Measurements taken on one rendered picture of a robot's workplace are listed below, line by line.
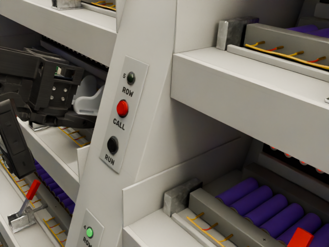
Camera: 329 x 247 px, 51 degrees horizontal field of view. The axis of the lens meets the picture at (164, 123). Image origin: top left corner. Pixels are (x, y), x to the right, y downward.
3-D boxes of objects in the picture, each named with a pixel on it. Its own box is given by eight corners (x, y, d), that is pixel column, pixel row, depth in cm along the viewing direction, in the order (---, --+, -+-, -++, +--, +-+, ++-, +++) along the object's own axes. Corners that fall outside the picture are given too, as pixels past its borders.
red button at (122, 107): (122, 117, 37) (126, 103, 36) (114, 112, 38) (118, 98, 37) (129, 118, 37) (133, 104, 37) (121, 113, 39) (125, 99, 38)
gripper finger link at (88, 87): (122, 82, 54) (72, 74, 47) (112, 117, 56) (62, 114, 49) (110, 77, 56) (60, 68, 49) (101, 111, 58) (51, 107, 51)
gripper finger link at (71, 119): (108, 120, 48) (46, 113, 42) (105, 131, 48) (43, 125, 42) (94, 109, 51) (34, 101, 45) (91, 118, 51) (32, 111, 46)
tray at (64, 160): (82, 211, 46) (77, 149, 41) (-36, 80, 86) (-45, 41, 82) (191, 162, 58) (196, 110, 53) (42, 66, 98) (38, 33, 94)
